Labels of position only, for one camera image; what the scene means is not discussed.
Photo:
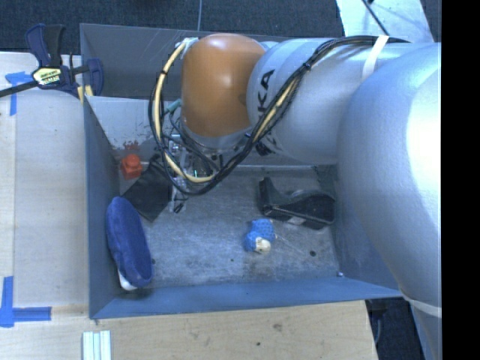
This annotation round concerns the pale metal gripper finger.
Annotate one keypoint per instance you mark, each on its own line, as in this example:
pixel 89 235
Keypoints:
pixel 180 206
pixel 174 199

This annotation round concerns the black flat pouch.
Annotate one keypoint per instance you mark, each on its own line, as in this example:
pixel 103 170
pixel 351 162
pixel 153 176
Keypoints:
pixel 148 195

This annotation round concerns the grey metal bin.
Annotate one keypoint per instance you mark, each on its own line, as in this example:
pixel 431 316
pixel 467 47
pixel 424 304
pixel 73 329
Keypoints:
pixel 210 238

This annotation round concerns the red toy brick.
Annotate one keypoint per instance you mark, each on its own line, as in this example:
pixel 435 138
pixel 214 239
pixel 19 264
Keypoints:
pixel 131 166

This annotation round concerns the large blue plush toy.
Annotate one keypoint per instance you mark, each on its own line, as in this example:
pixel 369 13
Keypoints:
pixel 127 238

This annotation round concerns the small blue toy animal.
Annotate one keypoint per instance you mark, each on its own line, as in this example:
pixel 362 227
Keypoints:
pixel 258 235

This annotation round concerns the black stapler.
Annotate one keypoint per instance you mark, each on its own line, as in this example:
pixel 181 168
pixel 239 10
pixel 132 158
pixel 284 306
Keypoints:
pixel 300 206

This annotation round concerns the pale wood flat board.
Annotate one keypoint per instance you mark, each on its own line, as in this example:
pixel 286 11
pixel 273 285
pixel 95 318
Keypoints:
pixel 48 201

